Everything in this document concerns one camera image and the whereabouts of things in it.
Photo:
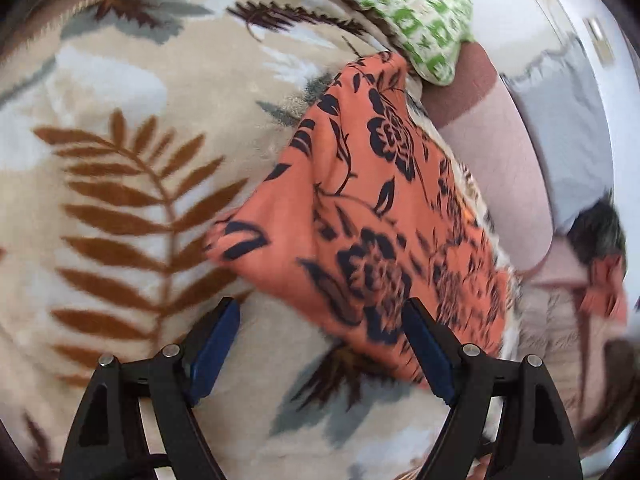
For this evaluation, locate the orange black floral garment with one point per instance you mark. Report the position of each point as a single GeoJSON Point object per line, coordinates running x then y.
{"type": "Point", "coordinates": [364, 210]}

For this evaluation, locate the beige leaf pattern blanket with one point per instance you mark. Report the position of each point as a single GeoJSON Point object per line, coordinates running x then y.
{"type": "Point", "coordinates": [127, 128]}

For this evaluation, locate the person in orange garment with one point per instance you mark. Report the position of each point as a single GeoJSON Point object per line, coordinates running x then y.
{"type": "Point", "coordinates": [575, 316]}

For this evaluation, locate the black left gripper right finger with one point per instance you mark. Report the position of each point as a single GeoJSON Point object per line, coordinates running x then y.
{"type": "Point", "coordinates": [508, 411]}

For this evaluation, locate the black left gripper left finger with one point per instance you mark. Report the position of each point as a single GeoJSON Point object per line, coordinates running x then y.
{"type": "Point", "coordinates": [136, 419]}

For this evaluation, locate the green white patterned pillow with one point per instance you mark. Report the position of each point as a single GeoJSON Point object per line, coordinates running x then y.
{"type": "Point", "coordinates": [431, 32]}

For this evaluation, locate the grey cloth on wall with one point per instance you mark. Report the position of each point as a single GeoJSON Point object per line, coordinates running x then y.
{"type": "Point", "coordinates": [559, 101]}

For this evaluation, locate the pink bolster pillow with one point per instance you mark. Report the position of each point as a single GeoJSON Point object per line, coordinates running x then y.
{"type": "Point", "coordinates": [478, 119]}

